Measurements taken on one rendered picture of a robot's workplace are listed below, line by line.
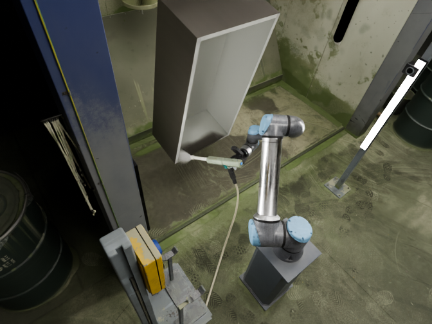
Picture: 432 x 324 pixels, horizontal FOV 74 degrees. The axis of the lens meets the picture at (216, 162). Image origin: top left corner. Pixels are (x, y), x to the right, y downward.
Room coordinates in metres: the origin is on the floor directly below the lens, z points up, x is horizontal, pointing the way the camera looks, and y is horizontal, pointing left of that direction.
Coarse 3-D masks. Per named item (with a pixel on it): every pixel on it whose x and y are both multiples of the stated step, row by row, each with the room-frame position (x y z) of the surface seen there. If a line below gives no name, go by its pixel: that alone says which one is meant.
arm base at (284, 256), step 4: (276, 248) 0.77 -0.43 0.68; (280, 248) 0.76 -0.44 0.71; (276, 252) 0.75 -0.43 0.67; (280, 252) 0.75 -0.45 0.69; (284, 252) 0.74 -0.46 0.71; (288, 252) 0.73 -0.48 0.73; (300, 252) 0.75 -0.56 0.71; (280, 256) 0.73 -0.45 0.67; (284, 256) 0.73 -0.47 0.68; (288, 256) 0.72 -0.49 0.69; (292, 256) 0.73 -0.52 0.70; (296, 256) 0.73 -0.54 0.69; (300, 256) 0.74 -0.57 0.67; (284, 260) 0.72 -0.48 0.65; (288, 260) 0.71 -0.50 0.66; (292, 260) 0.72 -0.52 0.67; (296, 260) 0.72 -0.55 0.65
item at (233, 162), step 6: (192, 156) 1.48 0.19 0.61; (210, 156) 1.42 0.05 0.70; (210, 162) 1.38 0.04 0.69; (216, 162) 1.35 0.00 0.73; (222, 162) 1.33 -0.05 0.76; (228, 162) 1.31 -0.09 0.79; (234, 162) 1.29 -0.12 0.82; (240, 162) 1.29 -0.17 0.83; (228, 168) 1.31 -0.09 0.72; (234, 174) 1.30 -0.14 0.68; (234, 180) 1.28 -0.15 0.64
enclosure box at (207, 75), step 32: (160, 0) 1.56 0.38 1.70; (192, 0) 1.64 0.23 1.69; (224, 0) 1.72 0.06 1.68; (256, 0) 1.82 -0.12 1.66; (160, 32) 1.58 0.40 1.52; (192, 32) 1.37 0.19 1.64; (224, 32) 1.47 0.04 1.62; (256, 32) 1.86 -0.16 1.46; (160, 64) 1.59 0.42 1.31; (192, 64) 1.36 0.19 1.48; (224, 64) 2.05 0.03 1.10; (256, 64) 1.80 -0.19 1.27; (160, 96) 1.61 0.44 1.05; (192, 96) 1.98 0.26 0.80; (224, 96) 2.01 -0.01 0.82; (160, 128) 1.64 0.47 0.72; (192, 128) 1.91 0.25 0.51; (224, 128) 1.98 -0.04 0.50
